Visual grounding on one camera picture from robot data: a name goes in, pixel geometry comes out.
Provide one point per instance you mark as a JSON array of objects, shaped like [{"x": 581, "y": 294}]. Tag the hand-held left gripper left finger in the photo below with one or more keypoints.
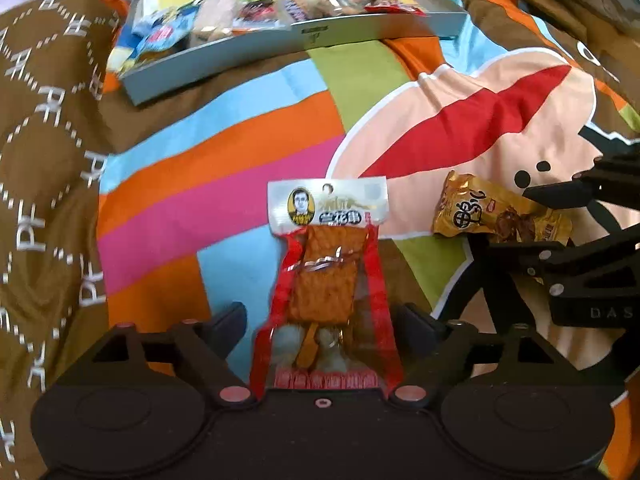
[{"x": 230, "y": 325}]

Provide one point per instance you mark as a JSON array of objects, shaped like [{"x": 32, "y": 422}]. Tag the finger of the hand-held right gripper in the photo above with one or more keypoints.
[
  {"x": 525, "y": 252},
  {"x": 555, "y": 187}
]

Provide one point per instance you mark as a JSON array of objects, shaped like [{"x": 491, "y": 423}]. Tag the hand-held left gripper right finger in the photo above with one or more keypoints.
[{"x": 417, "y": 327}]

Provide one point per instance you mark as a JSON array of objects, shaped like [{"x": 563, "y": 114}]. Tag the gold date snack packet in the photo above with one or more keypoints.
[{"x": 465, "y": 210}]

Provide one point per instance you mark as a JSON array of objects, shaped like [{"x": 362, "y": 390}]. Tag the red tofu snack packet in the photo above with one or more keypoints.
[{"x": 325, "y": 280}]

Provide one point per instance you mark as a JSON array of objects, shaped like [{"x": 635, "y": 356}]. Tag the grey tray with cartoon picture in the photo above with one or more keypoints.
[{"x": 325, "y": 35}]

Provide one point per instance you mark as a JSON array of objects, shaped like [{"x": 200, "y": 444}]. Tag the colourful cartoon bed sheet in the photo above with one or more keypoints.
[{"x": 225, "y": 160}]

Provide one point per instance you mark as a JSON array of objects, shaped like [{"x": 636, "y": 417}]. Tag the brown patterned quilt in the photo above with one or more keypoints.
[{"x": 45, "y": 160}]

